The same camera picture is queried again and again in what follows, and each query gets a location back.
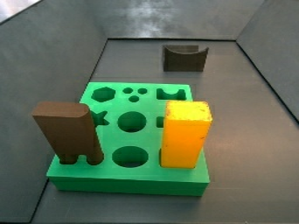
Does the green shape sorter block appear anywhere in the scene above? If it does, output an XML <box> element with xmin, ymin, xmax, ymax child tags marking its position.
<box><xmin>47</xmin><ymin>82</ymin><xmax>211</xmax><ymax>196</ymax></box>

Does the yellow rectangular block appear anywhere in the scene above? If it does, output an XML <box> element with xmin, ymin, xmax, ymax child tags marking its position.
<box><xmin>160</xmin><ymin>101</ymin><xmax>212</xmax><ymax>169</ymax></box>

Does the black curved fixture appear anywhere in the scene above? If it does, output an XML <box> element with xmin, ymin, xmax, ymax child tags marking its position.
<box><xmin>163</xmin><ymin>45</ymin><xmax>210</xmax><ymax>72</ymax></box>

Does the brown two prong block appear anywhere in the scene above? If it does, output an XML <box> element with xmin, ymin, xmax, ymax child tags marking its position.
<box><xmin>32</xmin><ymin>101</ymin><xmax>104</xmax><ymax>165</ymax></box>

